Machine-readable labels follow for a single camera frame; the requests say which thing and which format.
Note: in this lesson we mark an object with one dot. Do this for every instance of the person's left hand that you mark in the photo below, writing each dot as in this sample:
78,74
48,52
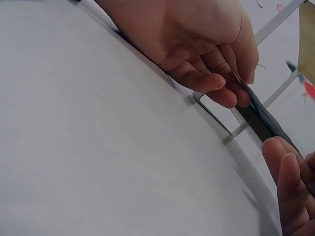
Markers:
192,32

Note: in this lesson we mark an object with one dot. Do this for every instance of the person's right hand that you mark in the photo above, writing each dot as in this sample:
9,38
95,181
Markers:
295,196

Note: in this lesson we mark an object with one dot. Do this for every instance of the person's right fingers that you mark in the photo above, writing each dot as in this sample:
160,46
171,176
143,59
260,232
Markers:
285,177

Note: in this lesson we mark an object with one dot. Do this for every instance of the person's right thumb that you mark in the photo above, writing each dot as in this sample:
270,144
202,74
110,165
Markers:
311,169

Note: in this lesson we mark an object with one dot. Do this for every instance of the person's left thumb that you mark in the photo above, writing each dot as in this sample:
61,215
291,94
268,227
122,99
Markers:
246,56

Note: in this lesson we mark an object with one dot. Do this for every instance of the person's left fingers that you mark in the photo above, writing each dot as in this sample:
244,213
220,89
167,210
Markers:
209,81

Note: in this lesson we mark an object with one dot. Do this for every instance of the dark grey strip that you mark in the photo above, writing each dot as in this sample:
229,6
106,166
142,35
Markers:
258,123

